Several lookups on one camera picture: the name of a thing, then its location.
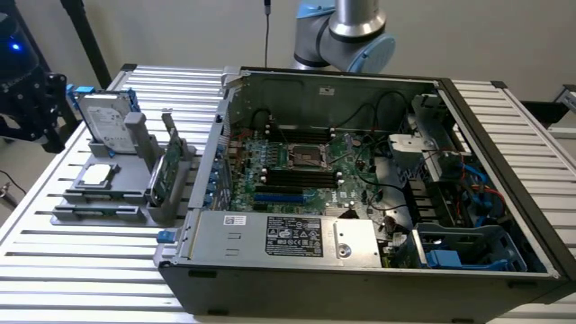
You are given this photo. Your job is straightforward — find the metal disk bay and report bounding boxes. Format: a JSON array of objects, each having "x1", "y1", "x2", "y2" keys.
[{"x1": 386, "y1": 94, "x2": 473, "y2": 183}]

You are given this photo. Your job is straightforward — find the red wire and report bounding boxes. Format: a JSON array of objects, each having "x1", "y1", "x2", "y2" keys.
[{"x1": 453, "y1": 188, "x2": 505, "y2": 220}]

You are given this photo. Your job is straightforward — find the hard disk in blue carrier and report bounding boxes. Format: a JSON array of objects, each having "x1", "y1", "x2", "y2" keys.
[{"x1": 65, "y1": 84, "x2": 141, "y2": 157}]

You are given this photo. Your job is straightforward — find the grey parts rack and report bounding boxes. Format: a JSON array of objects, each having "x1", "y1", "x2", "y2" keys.
[{"x1": 48, "y1": 113, "x2": 198, "y2": 227}]

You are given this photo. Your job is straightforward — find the blue wire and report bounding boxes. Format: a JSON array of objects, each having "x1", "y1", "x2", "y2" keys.
[{"x1": 453, "y1": 158, "x2": 496, "y2": 227}]

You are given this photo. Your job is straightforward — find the black stand pole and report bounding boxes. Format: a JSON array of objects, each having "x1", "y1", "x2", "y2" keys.
[{"x1": 62, "y1": 0, "x2": 112, "y2": 90}]

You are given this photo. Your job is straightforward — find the blue case latch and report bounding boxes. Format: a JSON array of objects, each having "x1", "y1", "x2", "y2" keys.
[{"x1": 156, "y1": 227, "x2": 181, "y2": 244}]

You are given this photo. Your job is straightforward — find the black open PC case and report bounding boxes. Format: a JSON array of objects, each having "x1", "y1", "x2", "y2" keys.
[{"x1": 153, "y1": 65, "x2": 576, "y2": 318}]

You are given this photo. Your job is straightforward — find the blue plastic drive cage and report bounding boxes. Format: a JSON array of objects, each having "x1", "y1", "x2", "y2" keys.
[{"x1": 412, "y1": 221, "x2": 528, "y2": 271}]

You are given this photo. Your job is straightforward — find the blue expansion slot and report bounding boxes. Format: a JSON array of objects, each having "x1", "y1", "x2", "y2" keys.
[{"x1": 253, "y1": 192, "x2": 306, "y2": 205}]

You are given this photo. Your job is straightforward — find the black RAM slot bank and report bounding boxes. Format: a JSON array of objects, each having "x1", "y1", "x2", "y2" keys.
[
  {"x1": 265, "y1": 114, "x2": 336, "y2": 144},
  {"x1": 258, "y1": 166, "x2": 342, "y2": 190}
]

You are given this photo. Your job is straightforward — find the silver CPU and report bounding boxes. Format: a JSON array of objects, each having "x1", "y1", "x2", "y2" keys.
[{"x1": 78, "y1": 163, "x2": 118, "y2": 187}]

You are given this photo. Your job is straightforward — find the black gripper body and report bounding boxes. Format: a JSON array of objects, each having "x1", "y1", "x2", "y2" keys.
[{"x1": 0, "y1": 12, "x2": 48, "y2": 142}]

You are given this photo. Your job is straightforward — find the grey power supply unit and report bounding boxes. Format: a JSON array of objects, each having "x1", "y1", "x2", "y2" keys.
[{"x1": 173, "y1": 211, "x2": 384, "y2": 269}]

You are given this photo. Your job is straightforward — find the green motherboard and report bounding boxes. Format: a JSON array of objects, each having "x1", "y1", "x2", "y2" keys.
[{"x1": 222, "y1": 130, "x2": 405, "y2": 220}]

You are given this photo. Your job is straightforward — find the thin black cable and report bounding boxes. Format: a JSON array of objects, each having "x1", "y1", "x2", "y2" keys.
[{"x1": 0, "y1": 169, "x2": 24, "y2": 207}]

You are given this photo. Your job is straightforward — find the black hanging cable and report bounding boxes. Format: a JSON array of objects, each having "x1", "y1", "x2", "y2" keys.
[{"x1": 261, "y1": 0, "x2": 273, "y2": 68}]

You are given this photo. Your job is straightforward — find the CPU socket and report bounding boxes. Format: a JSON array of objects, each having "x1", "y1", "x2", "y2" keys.
[{"x1": 284, "y1": 142, "x2": 333, "y2": 169}]

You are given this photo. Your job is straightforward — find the green graphics card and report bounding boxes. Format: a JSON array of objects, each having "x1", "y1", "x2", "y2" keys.
[{"x1": 144, "y1": 107, "x2": 189, "y2": 207}]

